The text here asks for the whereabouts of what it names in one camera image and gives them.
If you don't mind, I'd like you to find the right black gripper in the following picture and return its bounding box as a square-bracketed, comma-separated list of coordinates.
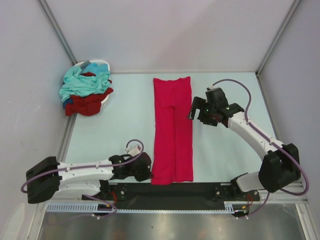
[186, 96, 218, 127]

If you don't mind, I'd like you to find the aluminium front rail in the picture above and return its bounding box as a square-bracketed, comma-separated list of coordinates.
[259, 181, 308, 204]

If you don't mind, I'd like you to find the right aluminium corner post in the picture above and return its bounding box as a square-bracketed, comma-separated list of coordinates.
[255, 0, 304, 78]

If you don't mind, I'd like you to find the white laundry basket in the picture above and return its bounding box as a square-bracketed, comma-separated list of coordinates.
[74, 59, 110, 110]

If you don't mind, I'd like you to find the aluminium corner post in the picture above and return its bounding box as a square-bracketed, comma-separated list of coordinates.
[255, 0, 304, 78]
[37, 0, 77, 65]

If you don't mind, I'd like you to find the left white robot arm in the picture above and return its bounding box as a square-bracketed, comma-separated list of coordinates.
[21, 145, 152, 204]

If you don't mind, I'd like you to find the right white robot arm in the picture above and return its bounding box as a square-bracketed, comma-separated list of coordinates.
[188, 87, 301, 201]

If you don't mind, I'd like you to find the dark red t shirt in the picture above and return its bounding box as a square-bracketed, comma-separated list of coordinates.
[65, 78, 114, 117]

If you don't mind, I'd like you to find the slotted cable duct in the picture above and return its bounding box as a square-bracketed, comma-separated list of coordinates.
[46, 202, 115, 213]
[224, 201, 251, 213]

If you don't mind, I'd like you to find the left aluminium corner post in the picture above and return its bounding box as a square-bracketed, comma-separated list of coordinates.
[37, 0, 77, 65]

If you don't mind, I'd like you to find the teal t shirt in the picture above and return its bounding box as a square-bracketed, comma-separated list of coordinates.
[59, 63, 111, 102]

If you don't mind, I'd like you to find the right slotted cable duct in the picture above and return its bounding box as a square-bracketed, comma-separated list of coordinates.
[224, 201, 251, 213]

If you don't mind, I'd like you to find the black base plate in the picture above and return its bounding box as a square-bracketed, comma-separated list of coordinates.
[93, 181, 260, 211]

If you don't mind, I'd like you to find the pink red t shirt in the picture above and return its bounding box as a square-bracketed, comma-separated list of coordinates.
[151, 76, 194, 185]

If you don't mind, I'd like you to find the left slotted cable duct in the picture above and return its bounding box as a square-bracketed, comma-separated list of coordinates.
[46, 202, 115, 213]

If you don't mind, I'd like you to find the navy blue t shirt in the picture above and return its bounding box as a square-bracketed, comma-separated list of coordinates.
[62, 98, 73, 109]

